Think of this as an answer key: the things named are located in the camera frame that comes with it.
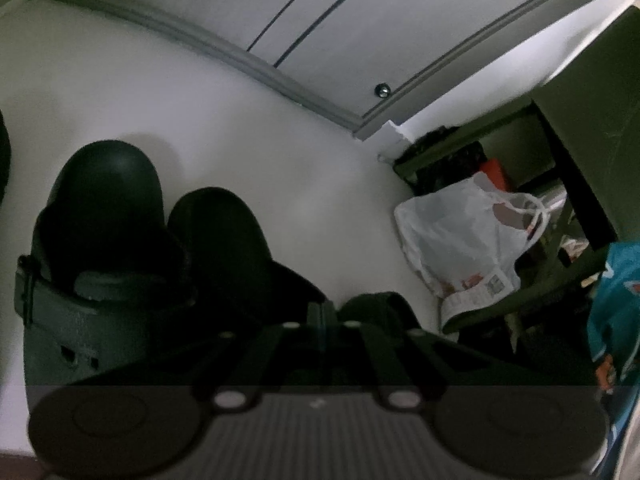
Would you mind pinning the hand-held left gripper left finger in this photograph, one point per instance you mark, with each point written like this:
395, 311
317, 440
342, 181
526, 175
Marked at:
280, 345

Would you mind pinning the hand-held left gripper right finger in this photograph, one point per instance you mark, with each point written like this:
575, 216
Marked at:
370, 345

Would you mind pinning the black lined clog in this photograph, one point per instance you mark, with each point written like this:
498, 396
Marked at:
105, 185
220, 240

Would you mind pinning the grey green metal bar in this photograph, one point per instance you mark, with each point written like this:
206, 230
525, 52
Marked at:
500, 307

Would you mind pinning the white plastic bag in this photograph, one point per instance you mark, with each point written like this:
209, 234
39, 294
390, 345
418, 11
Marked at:
450, 230

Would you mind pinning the black bag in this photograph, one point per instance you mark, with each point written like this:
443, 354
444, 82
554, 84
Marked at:
450, 165

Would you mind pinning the orange box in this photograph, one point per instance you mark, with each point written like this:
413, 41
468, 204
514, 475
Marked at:
496, 172

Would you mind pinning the blue printed bed sheet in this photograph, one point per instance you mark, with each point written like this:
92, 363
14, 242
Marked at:
617, 300

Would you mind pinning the round metal door knob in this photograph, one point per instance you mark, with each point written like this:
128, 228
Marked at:
382, 90

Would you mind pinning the dark green cabinet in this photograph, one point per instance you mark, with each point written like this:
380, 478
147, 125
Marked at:
590, 125

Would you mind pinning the grey door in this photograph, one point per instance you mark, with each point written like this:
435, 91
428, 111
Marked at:
425, 20

